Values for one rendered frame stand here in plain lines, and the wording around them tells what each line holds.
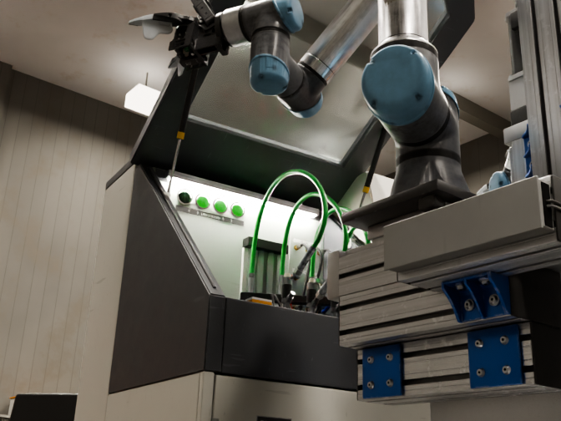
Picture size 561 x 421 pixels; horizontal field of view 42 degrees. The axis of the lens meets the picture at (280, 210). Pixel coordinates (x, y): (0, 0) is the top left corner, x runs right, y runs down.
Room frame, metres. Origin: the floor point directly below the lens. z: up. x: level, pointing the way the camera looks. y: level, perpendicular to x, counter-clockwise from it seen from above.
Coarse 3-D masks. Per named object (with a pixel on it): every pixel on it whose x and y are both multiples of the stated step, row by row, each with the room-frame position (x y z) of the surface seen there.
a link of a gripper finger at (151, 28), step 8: (144, 16) 1.25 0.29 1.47; (152, 16) 1.24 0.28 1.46; (136, 24) 1.26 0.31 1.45; (144, 24) 1.25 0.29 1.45; (152, 24) 1.25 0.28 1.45; (160, 24) 1.25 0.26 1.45; (168, 24) 1.25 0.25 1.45; (144, 32) 1.25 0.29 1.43; (152, 32) 1.25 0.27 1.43; (160, 32) 1.25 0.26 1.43; (168, 32) 1.25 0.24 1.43
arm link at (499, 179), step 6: (504, 168) 1.72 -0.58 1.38; (498, 174) 1.71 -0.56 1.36; (504, 174) 1.71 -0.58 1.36; (510, 174) 1.70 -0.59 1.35; (492, 180) 1.75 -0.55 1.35; (498, 180) 1.71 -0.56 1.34; (504, 180) 1.71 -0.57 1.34; (510, 180) 1.71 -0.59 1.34; (492, 186) 1.75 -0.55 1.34; (498, 186) 1.72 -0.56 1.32
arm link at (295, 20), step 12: (264, 0) 1.16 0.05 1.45; (276, 0) 1.15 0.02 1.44; (288, 0) 1.14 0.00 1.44; (240, 12) 1.18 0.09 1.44; (252, 12) 1.17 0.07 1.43; (264, 12) 1.16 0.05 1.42; (276, 12) 1.15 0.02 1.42; (288, 12) 1.15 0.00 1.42; (300, 12) 1.18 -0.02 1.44; (240, 24) 1.19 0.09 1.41; (252, 24) 1.18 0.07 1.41; (264, 24) 1.16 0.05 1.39; (276, 24) 1.16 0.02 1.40; (288, 24) 1.16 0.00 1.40; (300, 24) 1.18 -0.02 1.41
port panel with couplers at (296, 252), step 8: (296, 232) 2.22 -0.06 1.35; (304, 232) 2.24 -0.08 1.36; (296, 240) 2.22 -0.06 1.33; (304, 240) 2.24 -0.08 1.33; (312, 240) 2.26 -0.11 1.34; (296, 248) 2.21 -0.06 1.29; (304, 248) 2.24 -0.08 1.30; (320, 248) 2.27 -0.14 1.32; (296, 256) 2.22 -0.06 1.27; (296, 264) 2.23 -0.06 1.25; (288, 272) 2.21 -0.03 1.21; (304, 272) 2.24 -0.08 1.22; (296, 280) 2.23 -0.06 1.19; (304, 280) 2.24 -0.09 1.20; (320, 280) 2.25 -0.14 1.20; (296, 288) 2.23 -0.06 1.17
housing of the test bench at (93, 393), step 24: (120, 192) 2.07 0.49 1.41; (120, 216) 2.05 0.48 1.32; (120, 240) 2.02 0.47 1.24; (96, 264) 2.20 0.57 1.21; (120, 264) 2.00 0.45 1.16; (96, 288) 2.17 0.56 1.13; (120, 288) 1.98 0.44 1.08; (96, 312) 2.15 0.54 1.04; (96, 336) 2.12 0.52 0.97; (96, 360) 2.09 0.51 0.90; (96, 384) 2.07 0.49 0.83; (96, 408) 2.05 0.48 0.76
